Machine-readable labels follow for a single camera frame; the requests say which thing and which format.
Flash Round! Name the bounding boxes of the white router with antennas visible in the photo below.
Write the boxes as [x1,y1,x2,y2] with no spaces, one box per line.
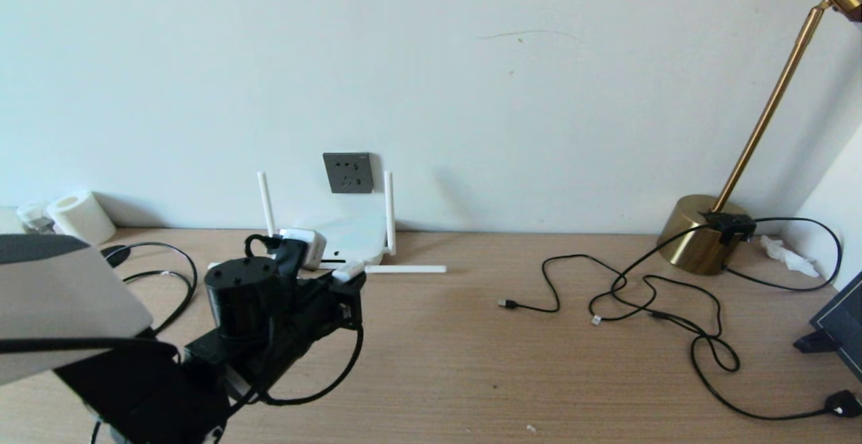
[207,170,447,276]

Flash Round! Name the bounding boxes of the crumpled white tissue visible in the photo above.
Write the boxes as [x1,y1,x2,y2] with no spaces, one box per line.
[761,235,822,278]

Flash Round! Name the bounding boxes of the black USB cable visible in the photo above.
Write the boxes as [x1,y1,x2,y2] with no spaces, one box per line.
[498,253,862,421]

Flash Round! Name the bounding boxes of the brass desk lamp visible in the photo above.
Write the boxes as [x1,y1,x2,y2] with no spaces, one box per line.
[658,0,862,276]

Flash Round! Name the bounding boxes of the black ethernet cable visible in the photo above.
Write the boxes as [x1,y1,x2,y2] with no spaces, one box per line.
[101,242,199,337]

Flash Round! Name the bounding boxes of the small clear container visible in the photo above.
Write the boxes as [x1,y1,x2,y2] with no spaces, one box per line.
[17,201,55,234]

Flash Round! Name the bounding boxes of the white paper roll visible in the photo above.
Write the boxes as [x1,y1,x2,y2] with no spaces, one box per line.
[46,191,117,245]

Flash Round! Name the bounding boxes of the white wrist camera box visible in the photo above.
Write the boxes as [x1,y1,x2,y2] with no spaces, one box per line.
[278,228,328,272]

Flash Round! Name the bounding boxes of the grey wall socket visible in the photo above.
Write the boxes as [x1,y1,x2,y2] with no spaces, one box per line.
[323,152,373,194]

